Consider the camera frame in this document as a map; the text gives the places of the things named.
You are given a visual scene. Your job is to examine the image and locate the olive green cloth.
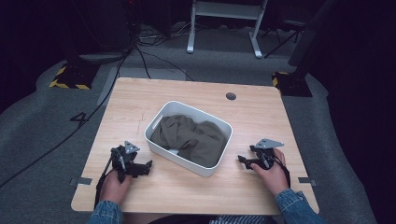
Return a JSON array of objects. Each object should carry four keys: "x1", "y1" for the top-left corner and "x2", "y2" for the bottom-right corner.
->
[{"x1": 149, "y1": 114, "x2": 228, "y2": 168}]

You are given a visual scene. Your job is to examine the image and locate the person's left hand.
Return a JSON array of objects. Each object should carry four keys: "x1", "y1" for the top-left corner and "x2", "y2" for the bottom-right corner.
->
[{"x1": 100, "y1": 169, "x2": 133, "y2": 205}]

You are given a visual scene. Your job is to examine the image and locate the black floor cable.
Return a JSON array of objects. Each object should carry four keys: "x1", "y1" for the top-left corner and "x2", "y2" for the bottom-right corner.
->
[
  {"x1": 134, "y1": 43, "x2": 195, "y2": 82},
  {"x1": 0, "y1": 46, "x2": 132, "y2": 189}
]

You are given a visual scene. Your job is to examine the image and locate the grey tape strip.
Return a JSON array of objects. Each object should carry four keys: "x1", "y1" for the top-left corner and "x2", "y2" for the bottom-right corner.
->
[
  {"x1": 69, "y1": 176, "x2": 93, "y2": 187},
  {"x1": 297, "y1": 176, "x2": 318, "y2": 187}
]

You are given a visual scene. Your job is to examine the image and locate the person's striped clothing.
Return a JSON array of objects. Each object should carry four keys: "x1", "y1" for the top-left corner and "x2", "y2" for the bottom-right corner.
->
[{"x1": 208, "y1": 214, "x2": 275, "y2": 224}]

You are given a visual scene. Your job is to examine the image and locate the person's right hand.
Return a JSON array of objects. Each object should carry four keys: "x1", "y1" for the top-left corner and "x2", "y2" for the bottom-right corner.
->
[{"x1": 250, "y1": 147, "x2": 290, "y2": 197}]

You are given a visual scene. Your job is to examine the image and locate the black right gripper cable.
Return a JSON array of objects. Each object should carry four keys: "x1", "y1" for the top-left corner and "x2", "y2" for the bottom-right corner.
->
[{"x1": 270, "y1": 152, "x2": 291, "y2": 189}]

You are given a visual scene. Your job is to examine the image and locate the black yellow striped stand base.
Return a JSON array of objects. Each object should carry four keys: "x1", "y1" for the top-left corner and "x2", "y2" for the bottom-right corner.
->
[
  {"x1": 271, "y1": 71, "x2": 313, "y2": 98},
  {"x1": 49, "y1": 62, "x2": 101, "y2": 91}
]

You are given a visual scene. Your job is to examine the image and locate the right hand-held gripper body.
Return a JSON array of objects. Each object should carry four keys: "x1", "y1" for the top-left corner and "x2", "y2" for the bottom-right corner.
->
[{"x1": 247, "y1": 138, "x2": 285, "y2": 171}]

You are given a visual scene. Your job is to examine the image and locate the black stand pole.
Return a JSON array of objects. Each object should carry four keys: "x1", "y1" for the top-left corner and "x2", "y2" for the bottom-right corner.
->
[{"x1": 287, "y1": 0, "x2": 339, "y2": 82}]

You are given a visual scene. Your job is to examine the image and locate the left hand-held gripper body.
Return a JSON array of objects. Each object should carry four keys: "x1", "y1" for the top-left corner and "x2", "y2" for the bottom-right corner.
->
[{"x1": 110, "y1": 140, "x2": 148, "y2": 183}]

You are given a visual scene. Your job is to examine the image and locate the white plastic bin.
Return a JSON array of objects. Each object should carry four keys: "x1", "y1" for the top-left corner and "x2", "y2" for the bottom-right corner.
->
[{"x1": 144, "y1": 100, "x2": 233, "y2": 178}]

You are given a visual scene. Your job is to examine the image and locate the black tripod stand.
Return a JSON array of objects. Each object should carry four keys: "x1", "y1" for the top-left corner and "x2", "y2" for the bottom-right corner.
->
[{"x1": 261, "y1": 19, "x2": 307, "y2": 60}]

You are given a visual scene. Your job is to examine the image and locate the white metal stand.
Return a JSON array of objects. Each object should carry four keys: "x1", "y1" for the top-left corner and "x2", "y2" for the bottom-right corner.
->
[{"x1": 186, "y1": 0, "x2": 269, "y2": 60}]

